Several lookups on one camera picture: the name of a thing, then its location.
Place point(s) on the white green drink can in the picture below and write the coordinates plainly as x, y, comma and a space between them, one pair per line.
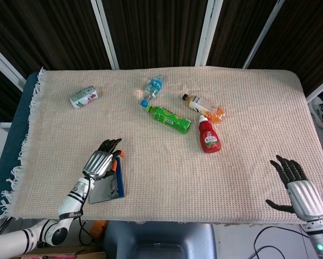
84, 97

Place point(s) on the clear water bottle blue cap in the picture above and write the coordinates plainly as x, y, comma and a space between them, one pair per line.
153, 87

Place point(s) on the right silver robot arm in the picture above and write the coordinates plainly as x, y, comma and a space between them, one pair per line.
319, 234

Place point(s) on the green tea bottle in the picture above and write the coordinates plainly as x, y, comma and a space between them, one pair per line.
169, 118

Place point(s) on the brown cardboard box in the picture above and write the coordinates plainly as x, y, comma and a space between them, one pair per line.
69, 255

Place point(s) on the orange device under table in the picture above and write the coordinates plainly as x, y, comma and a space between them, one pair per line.
99, 229

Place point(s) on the silver box with blue edge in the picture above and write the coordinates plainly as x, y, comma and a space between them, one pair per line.
103, 193

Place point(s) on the white partition frame post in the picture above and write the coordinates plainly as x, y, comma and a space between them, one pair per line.
208, 32
263, 35
320, 89
104, 32
5, 64

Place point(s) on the beige waffle tablecloth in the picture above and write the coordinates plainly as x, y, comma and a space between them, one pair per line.
177, 175

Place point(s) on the orange juice bottle black cap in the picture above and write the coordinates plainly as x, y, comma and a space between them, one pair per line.
201, 106

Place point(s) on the grey blue chair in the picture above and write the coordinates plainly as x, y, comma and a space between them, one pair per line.
161, 240

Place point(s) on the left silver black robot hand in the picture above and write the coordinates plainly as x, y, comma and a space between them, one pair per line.
96, 163

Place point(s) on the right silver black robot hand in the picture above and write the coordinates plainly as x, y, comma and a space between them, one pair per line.
305, 198

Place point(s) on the red ketchup bottle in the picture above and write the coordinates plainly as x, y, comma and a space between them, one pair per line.
209, 139

